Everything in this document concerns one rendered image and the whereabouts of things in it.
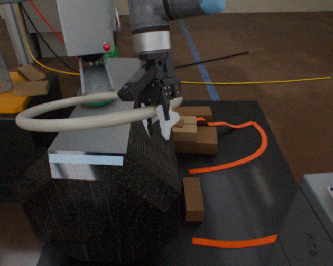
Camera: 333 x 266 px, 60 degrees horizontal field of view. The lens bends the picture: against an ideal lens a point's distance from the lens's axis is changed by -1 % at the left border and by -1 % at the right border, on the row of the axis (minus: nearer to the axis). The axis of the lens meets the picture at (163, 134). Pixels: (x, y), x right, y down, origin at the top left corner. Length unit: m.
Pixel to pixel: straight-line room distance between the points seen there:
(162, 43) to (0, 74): 1.49
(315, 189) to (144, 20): 0.90
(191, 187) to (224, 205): 0.27
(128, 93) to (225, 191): 1.71
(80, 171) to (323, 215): 0.97
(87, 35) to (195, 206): 1.25
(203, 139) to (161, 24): 1.88
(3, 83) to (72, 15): 0.86
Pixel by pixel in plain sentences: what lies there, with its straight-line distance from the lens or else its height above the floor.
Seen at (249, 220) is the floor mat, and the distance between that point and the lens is 2.14.
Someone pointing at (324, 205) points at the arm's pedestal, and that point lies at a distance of 1.22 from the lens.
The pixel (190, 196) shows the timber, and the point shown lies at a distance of 2.04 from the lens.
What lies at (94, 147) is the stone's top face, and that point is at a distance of 1.32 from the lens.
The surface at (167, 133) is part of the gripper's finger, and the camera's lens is 0.71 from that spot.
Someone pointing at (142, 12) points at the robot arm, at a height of 1.51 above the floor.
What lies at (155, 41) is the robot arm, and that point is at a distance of 0.68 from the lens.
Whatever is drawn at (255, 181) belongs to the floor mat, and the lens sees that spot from 2.40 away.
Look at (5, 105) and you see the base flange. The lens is 1.96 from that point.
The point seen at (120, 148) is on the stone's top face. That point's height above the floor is 0.86.
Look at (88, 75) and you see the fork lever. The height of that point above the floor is 1.11.
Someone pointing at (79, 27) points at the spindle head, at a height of 1.29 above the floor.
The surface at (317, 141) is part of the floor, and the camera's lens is 3.03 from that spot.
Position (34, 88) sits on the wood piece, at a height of 0.83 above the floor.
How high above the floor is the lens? 1.69
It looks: 38 degrees down
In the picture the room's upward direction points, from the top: straight up
